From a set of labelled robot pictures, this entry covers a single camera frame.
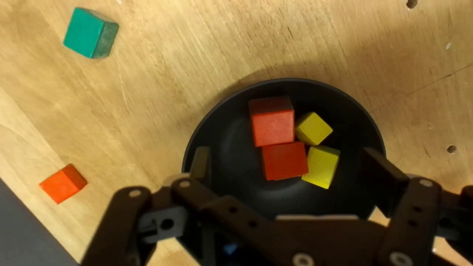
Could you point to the yellow wooden block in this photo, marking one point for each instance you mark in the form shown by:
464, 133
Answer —
311, 129

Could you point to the teal wooden block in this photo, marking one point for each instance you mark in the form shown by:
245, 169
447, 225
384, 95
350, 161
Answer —
90, 34

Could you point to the small orange block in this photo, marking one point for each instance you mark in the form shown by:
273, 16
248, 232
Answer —
63, 183

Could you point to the black bowl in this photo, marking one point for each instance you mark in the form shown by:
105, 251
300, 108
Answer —
236, 163

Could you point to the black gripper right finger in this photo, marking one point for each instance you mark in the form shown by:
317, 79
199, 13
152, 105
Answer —
418, 210

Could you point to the red block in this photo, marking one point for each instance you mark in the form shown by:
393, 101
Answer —
283, 161
272, 120

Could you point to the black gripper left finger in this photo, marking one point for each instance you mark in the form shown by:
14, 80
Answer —
136, 220

